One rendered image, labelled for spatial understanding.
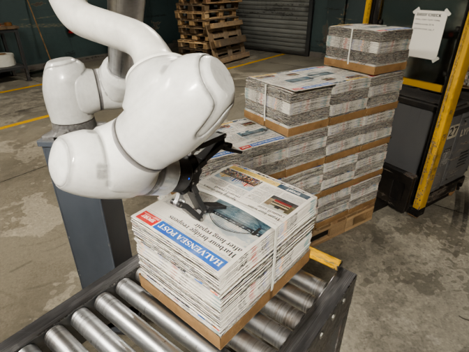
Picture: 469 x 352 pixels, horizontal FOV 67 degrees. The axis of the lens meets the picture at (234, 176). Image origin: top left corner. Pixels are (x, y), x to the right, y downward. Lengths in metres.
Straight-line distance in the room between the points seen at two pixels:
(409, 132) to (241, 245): 2.28
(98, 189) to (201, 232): 0.31
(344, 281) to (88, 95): 1.04
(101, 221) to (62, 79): 0.57
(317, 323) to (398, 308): 1.28
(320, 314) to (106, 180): 0.62
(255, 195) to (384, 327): 1.31
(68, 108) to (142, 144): 0.93
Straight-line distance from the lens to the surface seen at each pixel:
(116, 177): 0.53
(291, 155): 1.86
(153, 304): 0.96
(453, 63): 2.52
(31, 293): 2.34
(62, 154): 0.53
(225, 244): 0.74
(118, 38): 0.61
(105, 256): 1.68
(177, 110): 0.45
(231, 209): 0.85
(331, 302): 0.98
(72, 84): 1.38
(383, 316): 2.10
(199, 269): 0.73
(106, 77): 1.36
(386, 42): 2.18
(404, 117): 2.89
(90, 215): 1.57
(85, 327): 0.97
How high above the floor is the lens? 1.50
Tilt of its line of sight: 29 degrees down
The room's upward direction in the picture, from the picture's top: straight up
